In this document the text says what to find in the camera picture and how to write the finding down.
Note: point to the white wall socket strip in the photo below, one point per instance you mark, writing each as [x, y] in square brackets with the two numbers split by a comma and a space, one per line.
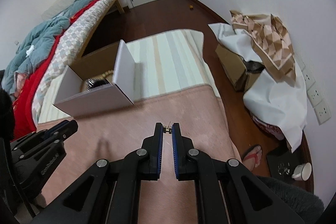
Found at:
[314, 93]

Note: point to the foot in red flip-flop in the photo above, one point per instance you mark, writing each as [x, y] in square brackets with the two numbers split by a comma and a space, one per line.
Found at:
[253, 157]

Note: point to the red bed blanket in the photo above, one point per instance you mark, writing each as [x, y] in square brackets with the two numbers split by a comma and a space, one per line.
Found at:
[23, 97]

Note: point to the checkered mattress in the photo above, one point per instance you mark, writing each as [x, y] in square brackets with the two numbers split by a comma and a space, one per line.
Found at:
[71, 42]

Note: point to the teal quilt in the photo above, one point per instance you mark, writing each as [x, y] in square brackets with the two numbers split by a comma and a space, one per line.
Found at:
[37, 45]

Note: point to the brown cardboard box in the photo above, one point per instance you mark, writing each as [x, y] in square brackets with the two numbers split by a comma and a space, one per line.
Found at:
[242, 74]

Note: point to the black box on floor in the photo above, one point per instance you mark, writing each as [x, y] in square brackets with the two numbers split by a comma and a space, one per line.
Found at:
[281, 163]

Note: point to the black fuzzy sleeve forearm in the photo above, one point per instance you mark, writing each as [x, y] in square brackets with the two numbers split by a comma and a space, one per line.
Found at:
[307, 205]

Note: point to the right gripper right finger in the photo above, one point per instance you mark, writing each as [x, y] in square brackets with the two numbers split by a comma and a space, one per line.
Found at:
[184, 170]

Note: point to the beige geometric patterned scarf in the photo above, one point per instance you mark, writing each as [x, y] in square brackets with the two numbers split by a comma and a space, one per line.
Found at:
[270, 41]

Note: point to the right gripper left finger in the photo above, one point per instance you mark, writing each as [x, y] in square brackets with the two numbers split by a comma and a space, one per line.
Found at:
[153, 158]

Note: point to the white paper sheet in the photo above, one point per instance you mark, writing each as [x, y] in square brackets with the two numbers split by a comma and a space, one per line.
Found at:
[283, 103]

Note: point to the small gold earring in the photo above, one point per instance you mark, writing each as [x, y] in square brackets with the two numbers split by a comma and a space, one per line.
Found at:
[167, 129]

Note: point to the white cardboard box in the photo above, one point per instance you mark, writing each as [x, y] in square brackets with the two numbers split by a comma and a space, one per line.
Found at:
[100, 81]

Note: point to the pink striped table cloth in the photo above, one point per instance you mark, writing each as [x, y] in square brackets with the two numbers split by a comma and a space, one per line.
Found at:
[100, 178]

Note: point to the white mug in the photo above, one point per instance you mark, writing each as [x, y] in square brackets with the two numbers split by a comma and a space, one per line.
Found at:
[302, 172]

